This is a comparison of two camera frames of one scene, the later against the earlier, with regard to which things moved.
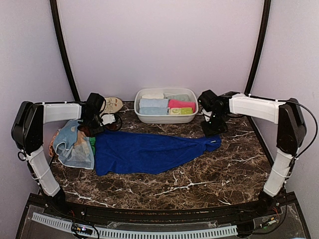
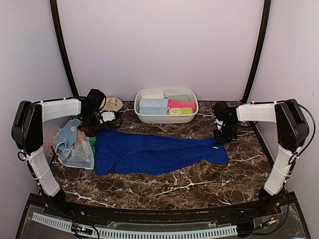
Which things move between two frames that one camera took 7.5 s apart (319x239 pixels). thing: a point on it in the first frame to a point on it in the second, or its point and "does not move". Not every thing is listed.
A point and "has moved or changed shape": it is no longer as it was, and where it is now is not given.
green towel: x=92 y=140 does not move
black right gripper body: x=217 y=125 to x=228 y=133
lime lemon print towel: x=181 y=111 does not move
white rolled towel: x=153 y=95 does not move
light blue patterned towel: x=72 y=151 does not move
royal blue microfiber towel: x=117 y=153 has moved or changed shape
